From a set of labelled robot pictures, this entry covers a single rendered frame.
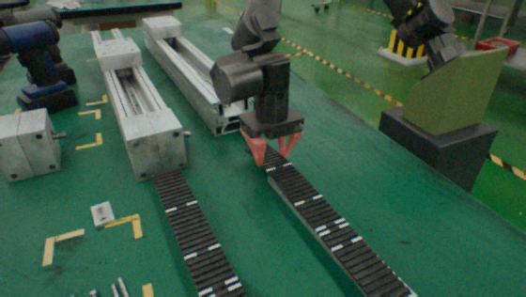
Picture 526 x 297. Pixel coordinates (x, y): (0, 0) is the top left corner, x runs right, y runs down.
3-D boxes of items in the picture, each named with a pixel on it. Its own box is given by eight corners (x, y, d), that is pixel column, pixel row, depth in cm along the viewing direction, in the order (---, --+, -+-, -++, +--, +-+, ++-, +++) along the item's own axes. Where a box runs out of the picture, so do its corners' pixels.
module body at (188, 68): (254, 126, 81) (253, 94, 77) (214, 136, 77) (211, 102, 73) (170, 43, 141) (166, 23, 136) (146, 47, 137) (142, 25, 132)
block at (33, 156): (74, 166, 68) (58, 126, 62) (8, 183, 63) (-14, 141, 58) (72, 143, 75) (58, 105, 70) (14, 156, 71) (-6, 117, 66)
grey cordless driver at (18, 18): (82, 82, 105) (59, 8, 93) (9, 101, 94) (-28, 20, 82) (74, 75, 110) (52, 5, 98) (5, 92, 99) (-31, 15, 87)
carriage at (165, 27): (185, 43, 121) (182, 23, 117) (154, 47, 116) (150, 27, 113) (173, 33, 133) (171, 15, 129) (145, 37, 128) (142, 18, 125)
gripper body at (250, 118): (238, 123, 61) (236, 85, 57) (286, 112, 65) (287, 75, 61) (254, 140, 56) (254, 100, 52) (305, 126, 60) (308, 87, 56)
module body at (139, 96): (177, 147, 74) (170, 112, 69) (130, 158, 70) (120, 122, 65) (122, 50, 133) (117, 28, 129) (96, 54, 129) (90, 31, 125)
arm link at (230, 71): (268, 6, 53) (247, 38, 61) (203, 15, 47) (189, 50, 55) (302, 70, 52) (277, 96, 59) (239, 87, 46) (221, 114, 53)
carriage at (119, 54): (145, 74, 95) (140, 51, 91) (103, 82, 91) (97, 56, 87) (135, 58, 107) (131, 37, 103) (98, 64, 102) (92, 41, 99)
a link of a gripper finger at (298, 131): (252, 156, 67) (251, 114, 62) (283, 147, 69) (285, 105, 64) (269, 175, 62) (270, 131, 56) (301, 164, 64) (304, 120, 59)
